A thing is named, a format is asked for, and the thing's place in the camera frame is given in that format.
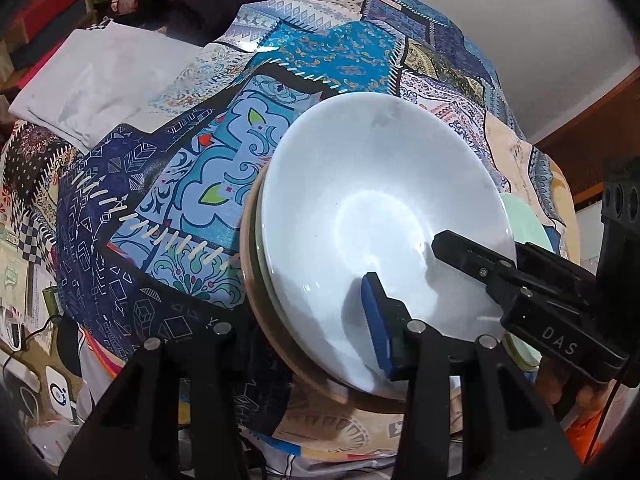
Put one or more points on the pale green plate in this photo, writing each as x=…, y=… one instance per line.
x=525, y=225

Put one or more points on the person's right hand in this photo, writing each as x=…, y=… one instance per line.
x=575, y=400

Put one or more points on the pink bowl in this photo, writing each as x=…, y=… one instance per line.
x=320, y=385

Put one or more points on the red box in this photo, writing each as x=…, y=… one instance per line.
x=50, y=5

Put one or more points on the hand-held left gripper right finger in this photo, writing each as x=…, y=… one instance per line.
x=375, y=320

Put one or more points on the patchwork bedspread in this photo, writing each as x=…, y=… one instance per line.
x=150, y=170

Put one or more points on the white bowl with black dots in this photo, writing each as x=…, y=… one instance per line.
x=380, y=170

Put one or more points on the pile of black clothes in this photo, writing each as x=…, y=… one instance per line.
x=210, y=0

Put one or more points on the white folded cloth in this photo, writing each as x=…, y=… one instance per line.
x=100, y=75

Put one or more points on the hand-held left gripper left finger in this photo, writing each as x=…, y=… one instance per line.
x=210, y=385

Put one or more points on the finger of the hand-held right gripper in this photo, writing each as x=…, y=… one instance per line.
x=470, y=257
x=555, y=270

